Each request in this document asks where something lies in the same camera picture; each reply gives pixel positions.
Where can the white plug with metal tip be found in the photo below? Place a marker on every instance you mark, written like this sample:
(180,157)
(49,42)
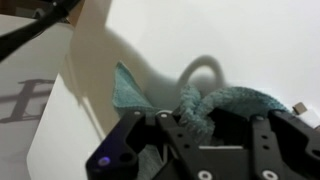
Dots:
(306,115)

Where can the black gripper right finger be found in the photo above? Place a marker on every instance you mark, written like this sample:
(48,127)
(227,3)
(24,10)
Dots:
(283,146)

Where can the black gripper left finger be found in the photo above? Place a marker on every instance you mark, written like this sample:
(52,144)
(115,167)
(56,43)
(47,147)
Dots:
(113,150)

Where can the light blue terry towel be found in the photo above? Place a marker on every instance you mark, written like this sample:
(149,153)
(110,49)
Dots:
(128,93)

